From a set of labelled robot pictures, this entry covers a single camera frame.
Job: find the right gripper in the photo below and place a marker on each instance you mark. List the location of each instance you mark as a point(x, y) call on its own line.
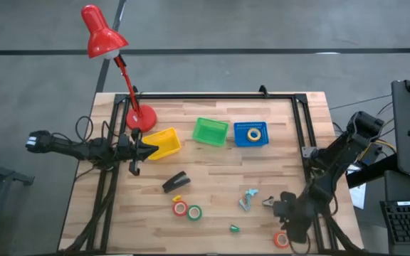
point(290, 213)

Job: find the black table clamp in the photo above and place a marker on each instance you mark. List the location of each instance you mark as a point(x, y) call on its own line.
point(135, 90)
point(263, 91)

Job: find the yellow staple remover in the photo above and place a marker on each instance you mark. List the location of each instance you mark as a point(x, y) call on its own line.
point(177, 198)

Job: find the red tape roll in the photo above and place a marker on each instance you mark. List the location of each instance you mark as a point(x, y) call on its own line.
point(174, 208)

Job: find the blue plastic basket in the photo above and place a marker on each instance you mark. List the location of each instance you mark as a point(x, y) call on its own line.
point(240, 137)

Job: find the yellow tape roll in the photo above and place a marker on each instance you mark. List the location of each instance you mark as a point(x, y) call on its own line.
point(248, 135)

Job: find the orange tape roll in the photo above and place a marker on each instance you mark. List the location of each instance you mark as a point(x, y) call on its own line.
point(275, 240)

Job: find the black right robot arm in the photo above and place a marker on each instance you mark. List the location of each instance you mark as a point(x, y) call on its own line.
point(333, 160)

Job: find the red desk lamp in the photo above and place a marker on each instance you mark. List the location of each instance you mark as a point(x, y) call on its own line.
point(102, 35)

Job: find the yellow plastic basket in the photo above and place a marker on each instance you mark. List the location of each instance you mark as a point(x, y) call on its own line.
point(162, 144)

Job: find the green tape roll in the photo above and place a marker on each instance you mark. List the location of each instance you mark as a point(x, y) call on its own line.
point(189, 213)

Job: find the black keyboard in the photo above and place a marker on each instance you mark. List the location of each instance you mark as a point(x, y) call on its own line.
point(408, 222)

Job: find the white paper sheet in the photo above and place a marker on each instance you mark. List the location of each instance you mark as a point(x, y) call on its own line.
point(358, 197)

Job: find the grey metal clip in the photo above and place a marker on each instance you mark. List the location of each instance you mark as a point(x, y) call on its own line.
point(268, 201)

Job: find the green staple remover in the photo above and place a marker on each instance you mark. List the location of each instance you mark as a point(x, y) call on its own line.
point(235, 229)

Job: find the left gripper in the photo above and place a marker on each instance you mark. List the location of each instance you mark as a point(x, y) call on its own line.
point(135, 169)

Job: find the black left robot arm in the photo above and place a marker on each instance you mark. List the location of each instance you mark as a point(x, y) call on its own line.
point(66, 147)

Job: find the black aluminium table frame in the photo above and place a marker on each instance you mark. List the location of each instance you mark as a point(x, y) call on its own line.
point(208, 96)

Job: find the green plastic basket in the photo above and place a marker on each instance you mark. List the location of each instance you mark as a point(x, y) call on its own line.
point(210, 132)

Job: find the black stapler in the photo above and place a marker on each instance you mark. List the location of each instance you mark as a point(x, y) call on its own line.
point(176, 182)

